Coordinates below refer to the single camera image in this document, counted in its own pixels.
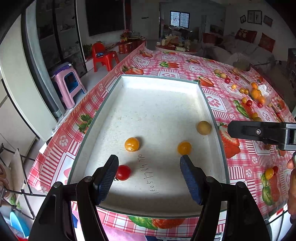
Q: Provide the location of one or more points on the clear bag of orange fruit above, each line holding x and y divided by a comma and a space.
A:
260, 93

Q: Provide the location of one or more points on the black wall television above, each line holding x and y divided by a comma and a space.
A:
105, 16

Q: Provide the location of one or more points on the red plastic chair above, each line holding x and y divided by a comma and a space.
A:
104, 55

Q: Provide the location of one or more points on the scattered group of cherry tomatoes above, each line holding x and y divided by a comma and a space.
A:
244, 100

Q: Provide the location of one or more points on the barred window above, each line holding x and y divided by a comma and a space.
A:
180, 19

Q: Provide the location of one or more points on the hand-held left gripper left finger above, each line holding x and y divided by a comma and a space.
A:
105, 183

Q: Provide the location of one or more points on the yellow cherry tomato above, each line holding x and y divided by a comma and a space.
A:
184, 148
131, 144
269, 173

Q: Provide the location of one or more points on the beige longan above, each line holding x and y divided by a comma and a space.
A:
223, 75
204, 127
217, 71

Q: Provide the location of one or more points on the person's right hand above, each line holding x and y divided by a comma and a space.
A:
292, 190

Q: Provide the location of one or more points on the green potted plant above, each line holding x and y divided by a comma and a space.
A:
87, 49

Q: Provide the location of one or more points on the small framed wall picture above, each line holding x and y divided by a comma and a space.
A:
267, 20
242, 19

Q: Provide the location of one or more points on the blue plastic basin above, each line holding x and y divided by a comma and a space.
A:
18, 224

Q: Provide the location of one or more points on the cluttered coffee table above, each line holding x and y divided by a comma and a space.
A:
175, 49

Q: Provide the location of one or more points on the large framed wall picture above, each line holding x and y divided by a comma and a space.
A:
254, 16

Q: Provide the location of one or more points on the white foam tray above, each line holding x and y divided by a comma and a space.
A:
152, 111

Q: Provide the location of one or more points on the red cherry tomato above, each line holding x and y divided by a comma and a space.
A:
275, 169
123, 172

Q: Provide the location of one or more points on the grey sofa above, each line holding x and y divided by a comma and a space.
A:
242, 51

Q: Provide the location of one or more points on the pink cloth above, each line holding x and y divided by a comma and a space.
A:
124, 234

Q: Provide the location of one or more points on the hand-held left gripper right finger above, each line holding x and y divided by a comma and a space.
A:
192, 180

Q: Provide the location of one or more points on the glass display cabinet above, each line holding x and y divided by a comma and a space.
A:
64, 34

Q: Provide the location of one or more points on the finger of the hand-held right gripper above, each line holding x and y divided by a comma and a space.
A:
249, 129

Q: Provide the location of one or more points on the red printed cushion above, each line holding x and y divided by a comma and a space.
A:
210, 38
267, 42
246, 35

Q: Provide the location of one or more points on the pink plastic stool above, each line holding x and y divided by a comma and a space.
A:
69, 97

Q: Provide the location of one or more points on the flower bouquet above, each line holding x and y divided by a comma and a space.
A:
126, 34

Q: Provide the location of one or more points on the black folding chair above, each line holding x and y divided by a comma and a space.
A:
25, 199

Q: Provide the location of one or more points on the row of red gift boxes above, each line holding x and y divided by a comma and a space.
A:
129, 46

